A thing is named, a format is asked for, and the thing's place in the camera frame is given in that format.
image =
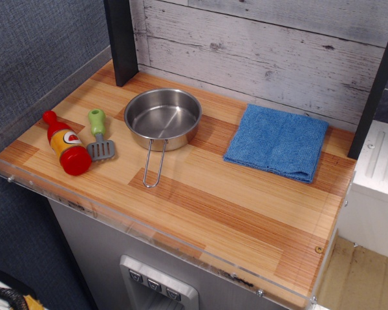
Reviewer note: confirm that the blue cloth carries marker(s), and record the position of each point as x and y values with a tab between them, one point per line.
279	142

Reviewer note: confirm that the stainless steel pot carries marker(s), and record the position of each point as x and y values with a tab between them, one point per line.
162	120

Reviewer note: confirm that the red toy ketchup bottle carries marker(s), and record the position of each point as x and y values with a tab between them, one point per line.
68	148

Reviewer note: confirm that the grey toy kitchen cabinet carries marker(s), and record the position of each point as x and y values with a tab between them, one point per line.
98	247

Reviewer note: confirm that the silver dispenser button panel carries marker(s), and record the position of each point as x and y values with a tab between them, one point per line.
149	288

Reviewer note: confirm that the white drainboard counter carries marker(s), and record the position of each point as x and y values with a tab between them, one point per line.
371	169

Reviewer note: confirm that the yellow tape wad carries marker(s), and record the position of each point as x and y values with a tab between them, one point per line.
33	304

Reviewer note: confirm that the green handled toy spatula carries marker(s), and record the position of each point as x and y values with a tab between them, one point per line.
101	149

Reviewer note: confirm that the black left support post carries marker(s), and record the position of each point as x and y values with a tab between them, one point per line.
122	40

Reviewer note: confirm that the black support post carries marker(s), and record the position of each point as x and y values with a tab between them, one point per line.
370	107
122	40

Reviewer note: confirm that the black right support post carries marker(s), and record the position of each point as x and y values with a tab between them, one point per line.
370	107

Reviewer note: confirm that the clear acrylic guard rail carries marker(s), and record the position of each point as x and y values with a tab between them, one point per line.
254	229

